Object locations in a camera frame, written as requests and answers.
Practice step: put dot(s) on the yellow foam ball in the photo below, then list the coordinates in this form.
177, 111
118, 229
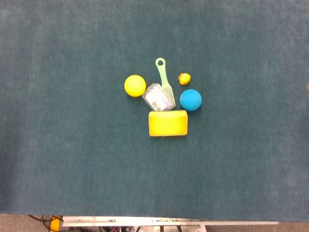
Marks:
135, 85

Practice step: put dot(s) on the light green plastic grater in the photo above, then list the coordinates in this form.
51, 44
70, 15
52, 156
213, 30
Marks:
162, 72

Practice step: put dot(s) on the teal carpet table mat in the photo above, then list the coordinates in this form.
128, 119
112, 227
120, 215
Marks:
72, 133

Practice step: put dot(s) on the small yellow rubber duck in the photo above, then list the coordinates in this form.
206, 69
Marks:
185, 79

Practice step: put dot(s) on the clear plastic box with label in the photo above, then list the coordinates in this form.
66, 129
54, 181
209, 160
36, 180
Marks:
157, 97

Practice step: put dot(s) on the yellow rectangular sponge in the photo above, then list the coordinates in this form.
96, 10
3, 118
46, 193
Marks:
168, 123

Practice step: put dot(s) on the aluminium frame rail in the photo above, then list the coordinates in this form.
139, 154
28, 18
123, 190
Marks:
169, 221

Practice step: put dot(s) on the blue foam ball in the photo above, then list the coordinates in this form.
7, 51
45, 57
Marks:
190, 100

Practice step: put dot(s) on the yellow box under table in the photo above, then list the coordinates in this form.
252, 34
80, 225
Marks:
55, 226

